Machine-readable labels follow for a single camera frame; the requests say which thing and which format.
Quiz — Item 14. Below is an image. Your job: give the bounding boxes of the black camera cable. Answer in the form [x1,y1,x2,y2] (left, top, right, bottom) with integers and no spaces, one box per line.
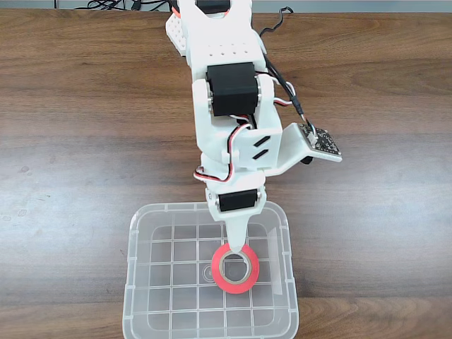
[259,6,318,137]

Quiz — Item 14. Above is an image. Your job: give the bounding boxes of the red tape roll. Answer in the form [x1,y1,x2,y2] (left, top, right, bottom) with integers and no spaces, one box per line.
[210,244,261,295]

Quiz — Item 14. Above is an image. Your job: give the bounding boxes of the clear plastic storage box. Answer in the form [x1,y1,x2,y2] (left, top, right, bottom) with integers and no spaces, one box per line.
[121,201,299,339]

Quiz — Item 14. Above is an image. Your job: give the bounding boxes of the black cable bundle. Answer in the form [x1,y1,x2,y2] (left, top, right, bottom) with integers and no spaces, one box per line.
[86,0,174,11]

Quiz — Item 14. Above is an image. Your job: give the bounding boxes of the white red black servo wire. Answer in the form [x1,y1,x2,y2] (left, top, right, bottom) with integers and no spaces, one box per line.
[193,119,256,184]

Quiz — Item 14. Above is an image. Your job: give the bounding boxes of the camera board on white mount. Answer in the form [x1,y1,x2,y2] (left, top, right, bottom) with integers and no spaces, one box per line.
[277,122,344,166]

